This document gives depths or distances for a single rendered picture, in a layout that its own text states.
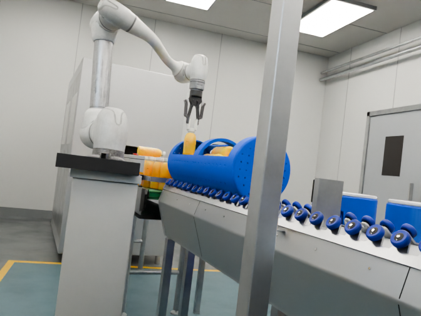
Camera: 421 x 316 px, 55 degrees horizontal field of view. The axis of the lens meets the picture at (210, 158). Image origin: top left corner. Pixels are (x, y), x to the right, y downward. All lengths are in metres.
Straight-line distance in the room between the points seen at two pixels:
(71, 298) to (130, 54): 5.29
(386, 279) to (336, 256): 0.17
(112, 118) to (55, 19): 5.05
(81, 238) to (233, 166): 0.78
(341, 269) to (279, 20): 0.65
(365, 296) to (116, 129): 1.38
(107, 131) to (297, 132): 5.83
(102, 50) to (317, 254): 1.61
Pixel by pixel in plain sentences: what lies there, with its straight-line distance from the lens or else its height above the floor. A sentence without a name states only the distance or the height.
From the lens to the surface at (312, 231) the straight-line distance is 1.25.
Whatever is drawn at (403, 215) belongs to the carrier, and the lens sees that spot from 1.61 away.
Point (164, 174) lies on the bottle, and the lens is 2.60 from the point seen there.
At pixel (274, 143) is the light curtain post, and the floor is 1.15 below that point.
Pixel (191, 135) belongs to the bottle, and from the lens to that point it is 2.36.
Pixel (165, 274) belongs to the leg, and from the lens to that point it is 2.52.
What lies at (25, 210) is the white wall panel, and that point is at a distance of 6.77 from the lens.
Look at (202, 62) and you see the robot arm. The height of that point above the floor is 1.68.
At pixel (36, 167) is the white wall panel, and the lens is 6.71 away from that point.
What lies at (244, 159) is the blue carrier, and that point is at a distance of 1.67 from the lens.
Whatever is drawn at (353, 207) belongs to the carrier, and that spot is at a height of 0.98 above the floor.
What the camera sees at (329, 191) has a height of 1.04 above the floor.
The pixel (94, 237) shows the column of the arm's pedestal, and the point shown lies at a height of 0.70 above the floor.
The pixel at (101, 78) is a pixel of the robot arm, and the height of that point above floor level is 1.48.
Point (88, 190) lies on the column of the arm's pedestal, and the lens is 1.94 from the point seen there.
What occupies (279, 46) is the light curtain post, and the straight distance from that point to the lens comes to 1.07.
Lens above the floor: 1.07
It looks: 2 degrees up
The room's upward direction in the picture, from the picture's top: 7 degrees clockwise
